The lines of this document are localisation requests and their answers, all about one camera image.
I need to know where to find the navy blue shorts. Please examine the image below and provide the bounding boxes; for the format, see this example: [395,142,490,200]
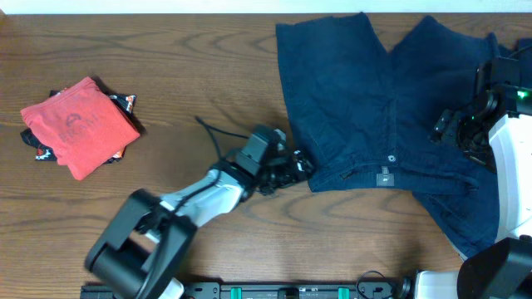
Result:
[275,11,532,261]

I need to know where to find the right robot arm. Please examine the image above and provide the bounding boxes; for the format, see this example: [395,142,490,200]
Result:
[397,56,531,298]

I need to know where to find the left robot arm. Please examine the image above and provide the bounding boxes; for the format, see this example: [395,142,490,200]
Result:
[84,150,314,298]

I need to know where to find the black patterned folded garment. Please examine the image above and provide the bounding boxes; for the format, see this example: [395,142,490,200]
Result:
[20,94,136,164]

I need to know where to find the red folded garment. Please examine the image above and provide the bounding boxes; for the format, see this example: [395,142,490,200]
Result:
[21,77,140,180]

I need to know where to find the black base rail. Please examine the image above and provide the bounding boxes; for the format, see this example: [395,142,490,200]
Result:
[80,282,416,299]

